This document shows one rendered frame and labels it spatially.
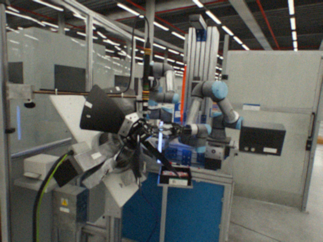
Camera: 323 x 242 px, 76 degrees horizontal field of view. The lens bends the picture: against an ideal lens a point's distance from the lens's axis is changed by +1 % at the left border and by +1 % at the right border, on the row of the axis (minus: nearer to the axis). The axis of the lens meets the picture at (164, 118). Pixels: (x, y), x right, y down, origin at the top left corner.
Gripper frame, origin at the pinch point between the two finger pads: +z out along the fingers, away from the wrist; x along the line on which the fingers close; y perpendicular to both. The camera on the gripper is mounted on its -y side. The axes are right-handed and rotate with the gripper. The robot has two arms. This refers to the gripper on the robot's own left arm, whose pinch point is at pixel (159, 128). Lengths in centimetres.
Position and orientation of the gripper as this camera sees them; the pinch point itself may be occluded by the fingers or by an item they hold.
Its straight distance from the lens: 132.4
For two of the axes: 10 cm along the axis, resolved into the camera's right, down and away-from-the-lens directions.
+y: 3.3, 2.5, -9.1
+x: -0.9, 9.7, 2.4
